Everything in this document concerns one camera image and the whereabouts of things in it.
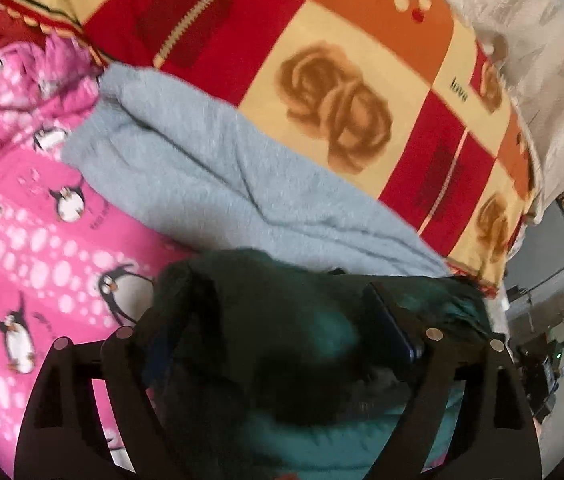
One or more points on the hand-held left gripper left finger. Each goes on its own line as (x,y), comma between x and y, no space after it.
(127,360)

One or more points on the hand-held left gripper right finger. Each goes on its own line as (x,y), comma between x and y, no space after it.
(392,325)

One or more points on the green puffer jacket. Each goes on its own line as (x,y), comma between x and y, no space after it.
(312,360)

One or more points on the dark device with green light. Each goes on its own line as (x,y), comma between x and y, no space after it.
(542,375)

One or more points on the pink penguin blanket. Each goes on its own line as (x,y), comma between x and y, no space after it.
(37,220)

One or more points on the grey cabinet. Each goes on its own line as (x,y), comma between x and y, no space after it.
(554,245)

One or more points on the grey sweater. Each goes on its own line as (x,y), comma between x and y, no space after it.
(222,175)

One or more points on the red orange patchwork quilt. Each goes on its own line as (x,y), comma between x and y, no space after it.
(272,25)

